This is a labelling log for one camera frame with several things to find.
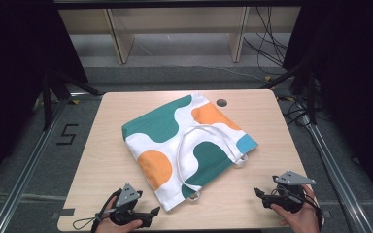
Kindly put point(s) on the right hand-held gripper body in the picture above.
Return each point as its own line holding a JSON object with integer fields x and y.
{"x": 289, "y": 191}

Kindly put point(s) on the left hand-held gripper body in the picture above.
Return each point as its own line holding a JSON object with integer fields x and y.
{"x": 128, "y": 195}

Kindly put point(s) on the white tote bag coloured blobs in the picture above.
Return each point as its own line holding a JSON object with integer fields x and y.
{"x": 162, "y": 123}

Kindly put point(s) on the person's right hand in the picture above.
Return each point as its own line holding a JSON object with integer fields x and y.
{"x": 299, "y": 220}

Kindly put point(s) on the person's left hand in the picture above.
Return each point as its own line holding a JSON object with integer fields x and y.
{"x": 116, "y": 226}

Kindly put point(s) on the grey round table grommet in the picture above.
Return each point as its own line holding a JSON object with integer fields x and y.
{"x": 221, "y": 103}

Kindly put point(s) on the black tripod stand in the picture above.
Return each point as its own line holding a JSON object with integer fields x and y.
{"x": 310, "y": 93}
{"x": 49, "y": 97}

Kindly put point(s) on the yellow tape piece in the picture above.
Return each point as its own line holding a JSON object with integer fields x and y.
{"x": 268, "y": 78}
{"x": 74, "y": 101}

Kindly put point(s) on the dark curtain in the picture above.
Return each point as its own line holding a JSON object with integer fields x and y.
{"x": 356, "y": 81}
{"x": 16, "y": 64}

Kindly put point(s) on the aluminium floor rail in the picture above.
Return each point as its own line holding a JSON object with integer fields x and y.
{"x": 22, "y": 181}
{"x": 336, "y": 174}

